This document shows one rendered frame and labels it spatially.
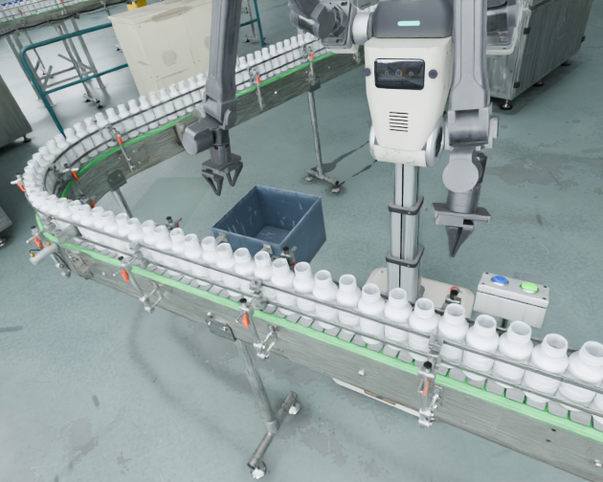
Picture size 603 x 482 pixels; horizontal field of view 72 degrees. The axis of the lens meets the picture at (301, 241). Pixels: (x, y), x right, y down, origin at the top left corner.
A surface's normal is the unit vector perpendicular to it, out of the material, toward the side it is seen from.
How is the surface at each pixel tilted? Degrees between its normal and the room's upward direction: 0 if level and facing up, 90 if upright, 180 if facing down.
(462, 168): 69
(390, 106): 90
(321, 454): 0
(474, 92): 76
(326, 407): 0
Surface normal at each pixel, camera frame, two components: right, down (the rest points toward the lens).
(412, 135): -0.48, 0.61
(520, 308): -0.50, 0.31
